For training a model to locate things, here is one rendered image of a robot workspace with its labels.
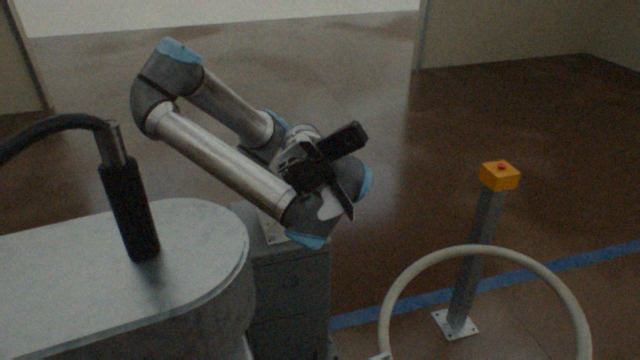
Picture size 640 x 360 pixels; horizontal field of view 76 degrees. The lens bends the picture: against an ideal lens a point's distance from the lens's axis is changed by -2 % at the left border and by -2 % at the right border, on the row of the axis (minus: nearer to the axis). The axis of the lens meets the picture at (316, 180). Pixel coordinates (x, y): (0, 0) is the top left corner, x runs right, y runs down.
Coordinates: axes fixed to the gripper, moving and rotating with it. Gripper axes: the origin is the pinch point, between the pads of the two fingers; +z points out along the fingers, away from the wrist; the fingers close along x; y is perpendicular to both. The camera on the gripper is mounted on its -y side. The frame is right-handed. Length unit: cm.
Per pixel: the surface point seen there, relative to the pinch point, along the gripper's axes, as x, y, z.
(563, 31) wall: -193, -409, -573
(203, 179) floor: -36, 104, -301
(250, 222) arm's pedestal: -35, 45, -117
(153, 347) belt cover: 1.3, 25.9, 19.1
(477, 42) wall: -127, -272, -550
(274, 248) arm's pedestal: -45, 39, -99
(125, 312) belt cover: 6.4, 25.4, 19.0
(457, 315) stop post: -151, -12, -130
